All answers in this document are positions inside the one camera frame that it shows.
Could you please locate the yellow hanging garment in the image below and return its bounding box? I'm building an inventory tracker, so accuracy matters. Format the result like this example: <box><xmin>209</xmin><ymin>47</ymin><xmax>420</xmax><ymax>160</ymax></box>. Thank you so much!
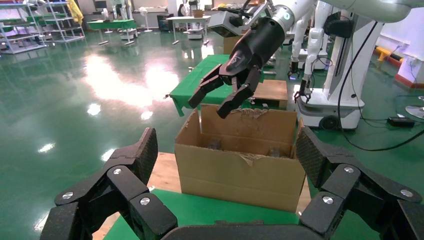
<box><xmin>66</xmin><ymin>0</ymin><xmax>84</xmax><ymax>26</ymax></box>

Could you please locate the table with green cloth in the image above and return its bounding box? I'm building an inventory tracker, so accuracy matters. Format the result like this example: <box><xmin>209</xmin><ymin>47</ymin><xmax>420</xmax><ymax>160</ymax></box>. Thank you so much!
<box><xmin>87</xmin><ymin>19</ymin><xmax>137</xmax><ymax>46</ymax></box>

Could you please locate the small green tablecloth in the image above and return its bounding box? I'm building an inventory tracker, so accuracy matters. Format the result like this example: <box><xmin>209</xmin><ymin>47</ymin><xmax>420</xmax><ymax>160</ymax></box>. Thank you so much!
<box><xmin>169</xmin><ymin>53</ymin><xmax>266</xmax><ymax>117</ymax></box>

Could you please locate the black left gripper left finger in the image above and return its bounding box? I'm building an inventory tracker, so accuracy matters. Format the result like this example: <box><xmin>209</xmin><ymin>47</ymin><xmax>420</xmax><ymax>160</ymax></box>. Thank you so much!
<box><xmin>39</xmin><ymin>127</ymin><xmax>179</xmax><ymax>240</ymax></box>

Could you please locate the white standing fan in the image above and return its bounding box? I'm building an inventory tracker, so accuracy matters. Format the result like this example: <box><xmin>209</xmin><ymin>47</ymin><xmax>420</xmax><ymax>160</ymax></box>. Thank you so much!
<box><xmin>138</xmin><ymin>6</ymin><xmax>153</xmax><ymax>33</ymax></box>

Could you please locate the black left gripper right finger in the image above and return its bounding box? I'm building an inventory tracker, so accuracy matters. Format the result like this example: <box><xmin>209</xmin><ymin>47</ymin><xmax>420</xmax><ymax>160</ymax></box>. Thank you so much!
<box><xmin>295</xmin><ymin>125</ymin><xmax>424</xmax><ymax>240</ymax></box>

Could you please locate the metal storage shelf rack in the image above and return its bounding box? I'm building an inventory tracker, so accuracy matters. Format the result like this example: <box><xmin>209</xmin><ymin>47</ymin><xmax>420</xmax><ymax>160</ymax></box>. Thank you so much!
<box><xmin>0</xmin><ymin>0</ymin><xmax>47</xmax><ymax>56</ymax></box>
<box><xmin>26</xmin><ymin>0</ymin><xmax>85</xmax><ymax>44</ymax></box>

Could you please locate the brown cardboard box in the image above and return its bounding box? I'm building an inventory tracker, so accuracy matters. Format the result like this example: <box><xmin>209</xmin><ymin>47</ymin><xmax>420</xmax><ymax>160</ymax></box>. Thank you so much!
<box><xmin>223</xmin><ymin>35</ymin><xmax>243</xmax><ymax>56</ymax></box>
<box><xmin>253</xmin><ymin>79</ymin><xmax>289</xmax><ymax>110</ymax></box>

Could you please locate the grey round stand base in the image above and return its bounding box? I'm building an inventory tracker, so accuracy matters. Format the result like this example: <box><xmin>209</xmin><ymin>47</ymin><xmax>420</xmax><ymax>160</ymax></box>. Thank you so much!
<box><xmin>405</xmin><ymin>96</ymin><xmax>424</xmax><ymax>120</ymax></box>

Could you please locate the black idle robot gripper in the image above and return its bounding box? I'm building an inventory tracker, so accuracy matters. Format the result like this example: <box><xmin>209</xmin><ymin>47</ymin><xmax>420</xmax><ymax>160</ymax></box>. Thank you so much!
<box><xmin>293</xmin><ymin>79</ymin><xmax>313</xmax><ymax>104</ymax></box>

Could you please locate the white table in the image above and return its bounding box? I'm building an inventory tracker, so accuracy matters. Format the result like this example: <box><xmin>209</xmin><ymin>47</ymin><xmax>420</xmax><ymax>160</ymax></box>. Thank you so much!
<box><xmin>165</xmin><ymin>14</ymin><xmax>212</xmax><ymax>46</ymax></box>

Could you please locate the yellow floor bumper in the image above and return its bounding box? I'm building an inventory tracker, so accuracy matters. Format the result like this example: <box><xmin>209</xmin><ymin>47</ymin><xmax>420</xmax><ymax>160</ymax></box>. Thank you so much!
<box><xmin>374</xmin><ymin>45</ymin><xmax>403</xmax><ymax>69</ymax></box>

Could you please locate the white low cart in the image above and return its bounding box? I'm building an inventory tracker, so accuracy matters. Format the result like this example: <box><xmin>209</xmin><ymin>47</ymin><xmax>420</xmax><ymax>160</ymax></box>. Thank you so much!
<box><xmin>119</xmin><ymin>28</ymin><xmax>138</xmax><ymax>41</ymax></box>
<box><xmin>187</xmin><ymin>28</ymin><xmax>205</xmax><ymax>40</ymax></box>

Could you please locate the black power adapter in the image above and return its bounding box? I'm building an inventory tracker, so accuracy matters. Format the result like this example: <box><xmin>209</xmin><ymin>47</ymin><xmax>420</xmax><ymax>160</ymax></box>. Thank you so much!
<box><xmin>387</xmin><ymin>116</ymin><xmax>416</xmax><ymax>129</ymax></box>

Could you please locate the large green tablecloth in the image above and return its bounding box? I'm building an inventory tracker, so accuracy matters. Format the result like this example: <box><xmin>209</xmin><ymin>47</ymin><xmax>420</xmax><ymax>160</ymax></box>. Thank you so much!
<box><xmin>103</xmin><ymin>188</ymin><xmax>301</xmax><ymax>240</ymax></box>

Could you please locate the white idle wheeled robot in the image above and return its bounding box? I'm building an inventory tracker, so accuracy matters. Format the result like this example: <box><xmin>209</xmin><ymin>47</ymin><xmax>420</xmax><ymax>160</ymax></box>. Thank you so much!
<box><xmin>296</xmin><ymin>0</ymin><xmax>385</xmax><ymax>131</ymax></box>

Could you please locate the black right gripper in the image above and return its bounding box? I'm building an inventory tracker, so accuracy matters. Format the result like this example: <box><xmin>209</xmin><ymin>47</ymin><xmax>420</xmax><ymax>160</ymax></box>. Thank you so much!
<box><xmin>188</xmin><ymin>15</ymin><xmax>286</xmax><ymax>119</ymax></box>

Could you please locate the large open cardboard carton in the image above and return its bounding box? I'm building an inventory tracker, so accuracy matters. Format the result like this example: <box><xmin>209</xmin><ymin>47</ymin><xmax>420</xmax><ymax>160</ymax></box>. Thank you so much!
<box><xmin>174</xmin><ymin>103</ymin><xmax>307</xmax><ymax>214</ymax></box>

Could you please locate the long black floor cable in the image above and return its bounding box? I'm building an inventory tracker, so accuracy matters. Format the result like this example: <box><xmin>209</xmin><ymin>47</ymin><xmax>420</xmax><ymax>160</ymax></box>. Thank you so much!
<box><xmin>337</xmin><ymin>20</ymin><xmax>424</xmax><ymax>152</ymax></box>

